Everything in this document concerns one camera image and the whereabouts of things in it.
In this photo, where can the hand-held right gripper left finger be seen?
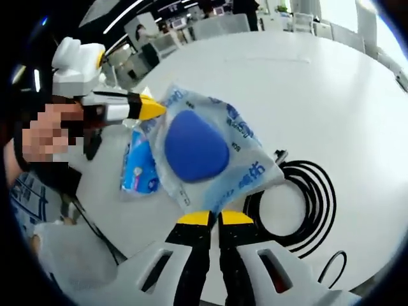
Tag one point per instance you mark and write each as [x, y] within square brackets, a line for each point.
[191, 255]

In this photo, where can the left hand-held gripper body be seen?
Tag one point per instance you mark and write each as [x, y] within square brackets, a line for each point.
[75, 70]

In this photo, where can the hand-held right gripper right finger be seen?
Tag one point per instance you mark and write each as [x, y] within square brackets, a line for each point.
[236, 255]

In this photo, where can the light blue printed packet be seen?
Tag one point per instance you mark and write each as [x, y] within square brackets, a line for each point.
[137, 178]

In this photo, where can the clear packet with blue pad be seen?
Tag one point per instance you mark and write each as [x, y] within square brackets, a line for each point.
[197, 153]

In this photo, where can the white power strip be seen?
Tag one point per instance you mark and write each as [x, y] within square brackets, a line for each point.
[271, 59]

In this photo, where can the white table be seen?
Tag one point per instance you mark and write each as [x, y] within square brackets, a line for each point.
[318, 111]

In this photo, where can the green potted plant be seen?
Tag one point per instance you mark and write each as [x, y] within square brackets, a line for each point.
[282, 8]

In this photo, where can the white mesh chair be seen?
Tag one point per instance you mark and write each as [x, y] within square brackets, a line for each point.
[303, 22]

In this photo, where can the blue white wall poster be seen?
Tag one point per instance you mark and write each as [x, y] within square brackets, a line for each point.
[32, 197]

